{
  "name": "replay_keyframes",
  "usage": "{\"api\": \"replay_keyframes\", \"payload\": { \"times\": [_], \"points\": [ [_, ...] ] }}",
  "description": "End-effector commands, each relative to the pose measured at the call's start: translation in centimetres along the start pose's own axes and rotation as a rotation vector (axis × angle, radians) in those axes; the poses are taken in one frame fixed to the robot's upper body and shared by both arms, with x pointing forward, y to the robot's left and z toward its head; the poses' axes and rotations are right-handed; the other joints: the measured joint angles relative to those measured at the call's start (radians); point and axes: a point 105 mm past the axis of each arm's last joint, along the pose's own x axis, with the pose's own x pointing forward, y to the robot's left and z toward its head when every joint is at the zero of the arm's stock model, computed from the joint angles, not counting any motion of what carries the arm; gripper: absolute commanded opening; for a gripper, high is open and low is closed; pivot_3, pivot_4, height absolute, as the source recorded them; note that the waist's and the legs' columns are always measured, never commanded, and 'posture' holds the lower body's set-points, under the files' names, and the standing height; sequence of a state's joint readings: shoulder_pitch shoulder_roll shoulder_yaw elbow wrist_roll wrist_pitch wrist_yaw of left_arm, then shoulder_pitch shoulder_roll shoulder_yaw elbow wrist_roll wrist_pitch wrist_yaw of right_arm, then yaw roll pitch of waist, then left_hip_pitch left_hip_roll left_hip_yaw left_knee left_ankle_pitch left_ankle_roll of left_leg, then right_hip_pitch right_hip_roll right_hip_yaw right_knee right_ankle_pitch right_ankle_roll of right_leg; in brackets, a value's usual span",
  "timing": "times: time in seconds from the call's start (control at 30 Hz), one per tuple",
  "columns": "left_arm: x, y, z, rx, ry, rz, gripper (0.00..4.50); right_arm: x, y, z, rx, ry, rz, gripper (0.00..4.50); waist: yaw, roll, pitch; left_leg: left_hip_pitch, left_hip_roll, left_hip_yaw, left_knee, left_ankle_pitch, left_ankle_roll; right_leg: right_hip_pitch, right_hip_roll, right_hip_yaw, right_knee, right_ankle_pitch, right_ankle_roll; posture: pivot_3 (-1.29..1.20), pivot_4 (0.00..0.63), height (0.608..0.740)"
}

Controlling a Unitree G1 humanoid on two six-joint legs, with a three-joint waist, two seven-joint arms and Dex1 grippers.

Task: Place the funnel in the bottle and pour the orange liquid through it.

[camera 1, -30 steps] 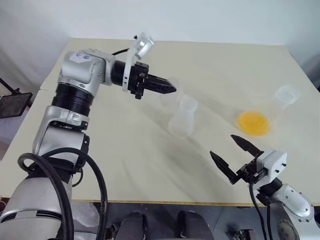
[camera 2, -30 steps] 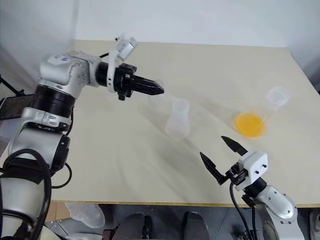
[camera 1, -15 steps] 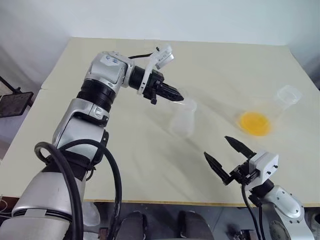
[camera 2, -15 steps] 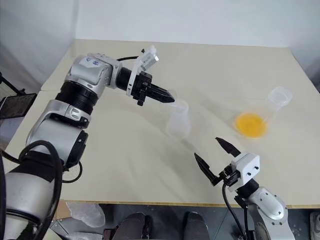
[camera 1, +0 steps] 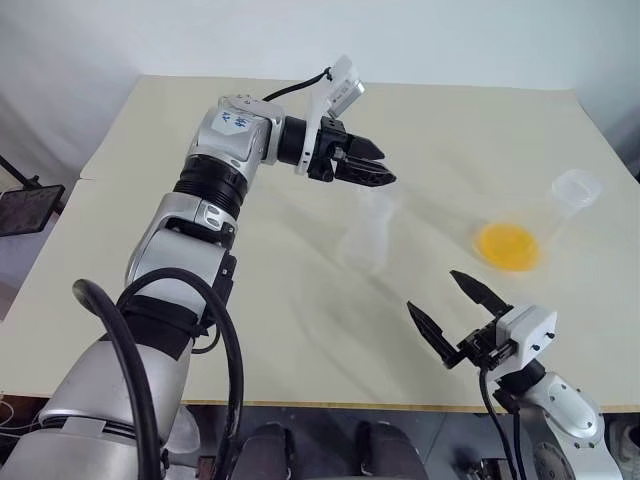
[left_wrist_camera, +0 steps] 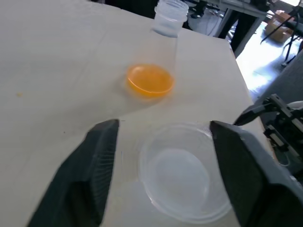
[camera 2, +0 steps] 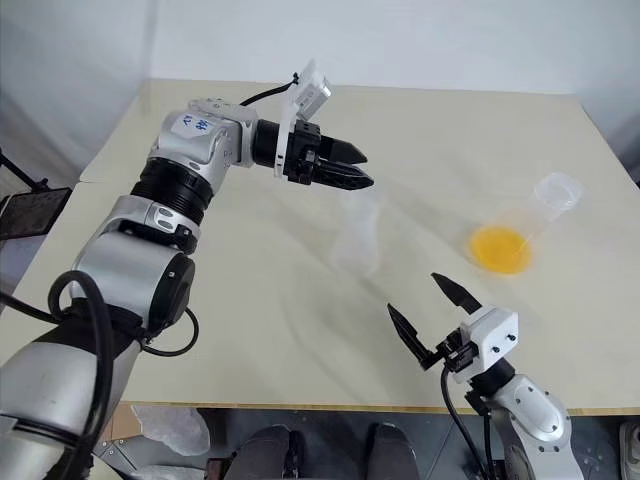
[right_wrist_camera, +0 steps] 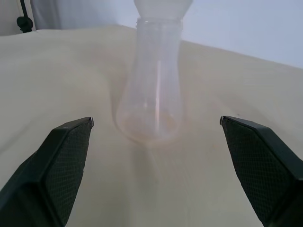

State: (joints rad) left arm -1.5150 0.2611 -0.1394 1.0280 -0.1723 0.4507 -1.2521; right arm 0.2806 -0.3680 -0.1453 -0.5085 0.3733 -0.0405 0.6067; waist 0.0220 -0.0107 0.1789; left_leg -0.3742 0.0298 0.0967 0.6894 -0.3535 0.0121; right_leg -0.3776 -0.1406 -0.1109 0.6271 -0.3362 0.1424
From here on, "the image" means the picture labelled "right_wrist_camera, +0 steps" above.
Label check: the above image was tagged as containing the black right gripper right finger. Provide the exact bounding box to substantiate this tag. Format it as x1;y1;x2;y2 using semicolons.
219;115;303;227

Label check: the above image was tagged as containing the clear plastic bottle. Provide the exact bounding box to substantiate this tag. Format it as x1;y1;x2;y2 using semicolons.
115;18;184;144

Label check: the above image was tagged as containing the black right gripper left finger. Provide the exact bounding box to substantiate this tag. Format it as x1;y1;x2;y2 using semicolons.
0;116;95;227

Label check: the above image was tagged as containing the white plastic funnel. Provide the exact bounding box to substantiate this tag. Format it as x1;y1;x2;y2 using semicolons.
133;0;195;25

